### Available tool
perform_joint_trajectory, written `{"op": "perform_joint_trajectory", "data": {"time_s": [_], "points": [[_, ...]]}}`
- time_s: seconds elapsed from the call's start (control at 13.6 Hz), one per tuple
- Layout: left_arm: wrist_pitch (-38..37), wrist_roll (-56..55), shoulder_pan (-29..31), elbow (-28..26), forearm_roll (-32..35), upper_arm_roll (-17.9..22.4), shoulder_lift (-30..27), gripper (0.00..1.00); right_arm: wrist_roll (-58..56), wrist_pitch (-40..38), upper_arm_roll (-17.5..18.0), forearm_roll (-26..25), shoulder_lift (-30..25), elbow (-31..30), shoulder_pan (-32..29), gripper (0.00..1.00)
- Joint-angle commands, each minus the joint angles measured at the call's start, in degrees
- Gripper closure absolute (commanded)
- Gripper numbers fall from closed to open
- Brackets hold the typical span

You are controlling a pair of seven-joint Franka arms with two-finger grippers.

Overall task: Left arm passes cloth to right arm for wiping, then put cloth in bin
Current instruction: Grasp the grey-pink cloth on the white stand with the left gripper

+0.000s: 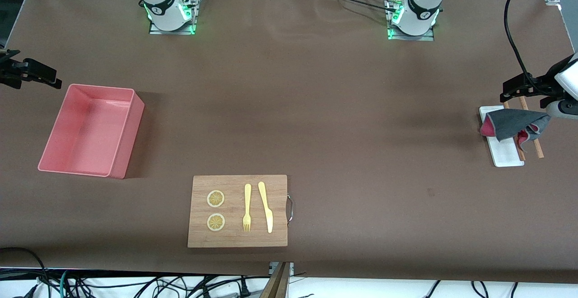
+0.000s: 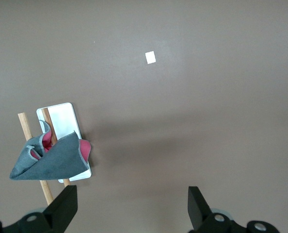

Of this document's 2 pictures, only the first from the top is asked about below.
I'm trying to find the yellow knife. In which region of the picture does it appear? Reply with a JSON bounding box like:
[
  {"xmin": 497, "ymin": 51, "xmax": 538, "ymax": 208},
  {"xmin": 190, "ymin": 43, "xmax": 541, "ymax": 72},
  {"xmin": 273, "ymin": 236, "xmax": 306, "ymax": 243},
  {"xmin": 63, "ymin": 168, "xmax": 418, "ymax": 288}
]
[{"xmin": 258, "ymin": 182, "xmax": 274, "ymax": 233}]

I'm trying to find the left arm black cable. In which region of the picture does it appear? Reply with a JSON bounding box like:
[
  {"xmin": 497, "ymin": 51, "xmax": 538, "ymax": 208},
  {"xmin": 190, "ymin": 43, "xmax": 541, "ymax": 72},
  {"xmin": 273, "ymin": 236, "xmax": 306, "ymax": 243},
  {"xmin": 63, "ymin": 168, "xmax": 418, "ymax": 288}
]
[{"xmin": 504, "ymin": 0, "xmax": 559, "ymax": 97}]

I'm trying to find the grey and pink cloth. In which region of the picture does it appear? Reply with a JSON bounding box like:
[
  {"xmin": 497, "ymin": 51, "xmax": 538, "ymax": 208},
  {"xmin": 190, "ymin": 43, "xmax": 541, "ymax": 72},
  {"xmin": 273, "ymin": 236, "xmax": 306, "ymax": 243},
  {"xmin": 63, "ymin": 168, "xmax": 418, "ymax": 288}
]
[{"xmin": 480, "ymin": 108, "xmax": 552, "ymax": 152}]

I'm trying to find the wooden post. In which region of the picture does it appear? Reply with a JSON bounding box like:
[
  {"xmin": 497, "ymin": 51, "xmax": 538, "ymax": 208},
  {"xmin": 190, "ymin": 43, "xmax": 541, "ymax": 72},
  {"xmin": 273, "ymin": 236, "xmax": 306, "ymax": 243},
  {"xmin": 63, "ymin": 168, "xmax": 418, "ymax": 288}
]
[{"xmin": 260, "ymin": 262, "xmax": 290, "ymax": 298}]

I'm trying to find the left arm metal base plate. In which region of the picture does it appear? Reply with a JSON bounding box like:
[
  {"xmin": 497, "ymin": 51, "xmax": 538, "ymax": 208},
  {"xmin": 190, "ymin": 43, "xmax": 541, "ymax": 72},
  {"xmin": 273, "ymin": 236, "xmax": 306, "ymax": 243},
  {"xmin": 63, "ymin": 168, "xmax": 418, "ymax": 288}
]
[{"xmin": 387, "ymin": 0, "xmax": 435, "ymax": 42}]

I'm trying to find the white rectangular tray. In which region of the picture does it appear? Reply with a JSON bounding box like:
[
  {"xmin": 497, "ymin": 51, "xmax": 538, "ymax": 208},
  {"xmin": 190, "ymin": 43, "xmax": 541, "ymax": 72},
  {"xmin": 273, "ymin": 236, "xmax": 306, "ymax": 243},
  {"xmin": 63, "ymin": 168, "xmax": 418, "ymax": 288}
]
[{"xmin": 479, "ymin": 105, "xmax": 525, "ymax": 168}]

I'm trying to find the thick black cable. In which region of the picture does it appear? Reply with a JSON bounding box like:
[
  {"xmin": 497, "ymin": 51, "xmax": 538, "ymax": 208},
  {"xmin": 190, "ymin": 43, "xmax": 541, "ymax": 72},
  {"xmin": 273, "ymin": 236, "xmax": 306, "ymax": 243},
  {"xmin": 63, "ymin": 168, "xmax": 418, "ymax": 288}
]
[{"xmin": 0, "ymin": 247, "xmax": 50, "ymax": 298}]

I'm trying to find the pink plastic bin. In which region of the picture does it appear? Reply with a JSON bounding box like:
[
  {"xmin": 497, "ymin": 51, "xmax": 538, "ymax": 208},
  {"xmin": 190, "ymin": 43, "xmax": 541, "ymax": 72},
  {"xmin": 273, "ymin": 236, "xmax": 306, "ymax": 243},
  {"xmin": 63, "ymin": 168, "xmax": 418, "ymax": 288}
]
[{"xmin": 37, "ymin": 84, "xmax": 145, "ymax": 179}]

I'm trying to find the teal cable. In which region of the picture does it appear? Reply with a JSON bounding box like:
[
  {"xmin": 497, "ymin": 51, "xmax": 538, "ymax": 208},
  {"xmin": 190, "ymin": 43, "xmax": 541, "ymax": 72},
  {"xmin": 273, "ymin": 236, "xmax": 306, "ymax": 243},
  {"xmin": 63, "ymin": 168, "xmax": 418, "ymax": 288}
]
[{"xmin": 57, "ymin": 270, "xmax": 70, "ymax": 298}]

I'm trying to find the yellow fork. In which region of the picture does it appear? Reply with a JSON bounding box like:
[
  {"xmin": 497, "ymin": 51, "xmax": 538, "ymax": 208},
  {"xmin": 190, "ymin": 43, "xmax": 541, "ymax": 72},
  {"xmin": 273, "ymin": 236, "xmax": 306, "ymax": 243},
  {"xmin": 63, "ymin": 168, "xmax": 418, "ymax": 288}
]
[{"xmin": 242, "ymin": 184, "xmax": 252, "ymax": 233}]

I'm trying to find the wooden cutting board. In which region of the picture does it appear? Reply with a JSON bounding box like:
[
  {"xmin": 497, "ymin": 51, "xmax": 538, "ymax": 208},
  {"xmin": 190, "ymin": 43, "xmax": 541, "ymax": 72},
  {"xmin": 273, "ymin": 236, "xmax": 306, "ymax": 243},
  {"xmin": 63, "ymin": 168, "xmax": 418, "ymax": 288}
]
[{"xmin": 187, "ymin": 175, "xmax": 294, "ymax": 248}]

